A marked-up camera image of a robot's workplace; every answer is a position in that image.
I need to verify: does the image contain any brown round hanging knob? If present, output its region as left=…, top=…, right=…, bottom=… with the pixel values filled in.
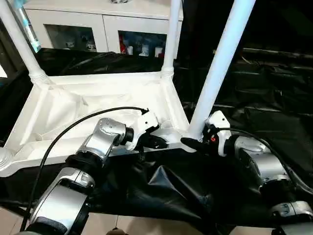
left=106, top=215, right=124, bottom=235

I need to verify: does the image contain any black flat monitor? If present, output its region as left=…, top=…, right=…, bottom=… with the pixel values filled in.
left=241, top=47, right=313, bottom=59

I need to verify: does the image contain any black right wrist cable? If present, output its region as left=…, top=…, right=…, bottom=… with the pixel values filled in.
left=215, top=126, right=313, bottom=191

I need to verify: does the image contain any black plastic mat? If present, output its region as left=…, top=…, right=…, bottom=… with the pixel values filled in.
left=0, top=47, right=313, bottom=235

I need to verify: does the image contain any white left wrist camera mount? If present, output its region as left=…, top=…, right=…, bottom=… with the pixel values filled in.
left=127, top=111, right=161, bottom=151

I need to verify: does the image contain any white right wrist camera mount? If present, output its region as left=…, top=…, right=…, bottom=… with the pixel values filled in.
left=204, top=110, right=232, bottom=157

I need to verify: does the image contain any white plastic table top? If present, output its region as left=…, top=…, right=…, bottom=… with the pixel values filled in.
left=0, top=70, right=203, bottom=178

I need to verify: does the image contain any white glass-door cabinet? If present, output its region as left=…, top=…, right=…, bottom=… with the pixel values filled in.
left=24, top=0, right=184, bottom=58

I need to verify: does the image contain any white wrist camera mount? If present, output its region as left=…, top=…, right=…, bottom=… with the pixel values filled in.
left=204, top=110, right=232, bottom=157
left=127, top=111, right=161, bottom=151

